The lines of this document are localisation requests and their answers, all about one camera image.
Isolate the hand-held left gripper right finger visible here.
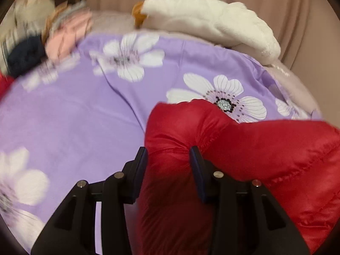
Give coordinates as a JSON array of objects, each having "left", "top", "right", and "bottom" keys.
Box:
[{"left": 189, "top": 146, "right": 311, "bottom": 255}]

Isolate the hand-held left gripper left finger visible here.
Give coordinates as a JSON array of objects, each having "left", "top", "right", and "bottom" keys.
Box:
[{"left": 30, "top": 147, "right": 148, "bottom": 255}]

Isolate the red puffer jacket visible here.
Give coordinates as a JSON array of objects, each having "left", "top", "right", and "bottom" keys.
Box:
[
  {"left": 137, "top": 99, "right": 340, "bottom": 255},
  {"left": 0, "top": 74, "right": 15, "bottom": 99}
]

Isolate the purple floral blanket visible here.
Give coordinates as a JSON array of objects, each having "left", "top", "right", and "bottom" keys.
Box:
[{"left": 0, "top": 30, "right": 323, "bottom": 247}]

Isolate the pink garment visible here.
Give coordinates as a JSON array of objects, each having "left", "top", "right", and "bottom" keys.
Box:
[{"left": 45, "top": 14, "right": 93, "bottom": 61}]

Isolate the white goose plush toy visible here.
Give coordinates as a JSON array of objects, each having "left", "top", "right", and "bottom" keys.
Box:
[{"left": 132, "top": 0, "right": 281, "bottom": 65}]

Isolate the navy garment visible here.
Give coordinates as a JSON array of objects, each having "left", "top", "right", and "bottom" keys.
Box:
[{"left": 7, "top": 36, "right": 47, "bottom": 77}]

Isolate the tan garment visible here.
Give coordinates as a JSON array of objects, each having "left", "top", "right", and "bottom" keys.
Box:
[{"left": 42, "top": 5, "right": 67, "bottom": 40}]

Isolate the grey garment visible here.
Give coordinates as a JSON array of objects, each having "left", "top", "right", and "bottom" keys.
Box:
[{"left": 53, "top": 1, "right": 88, "bottom": 24}]

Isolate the grey plaid duvet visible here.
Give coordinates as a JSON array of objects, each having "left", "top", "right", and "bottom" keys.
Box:
[{"left": 0, "top": 29, "right": 19, "bottom": 72}]

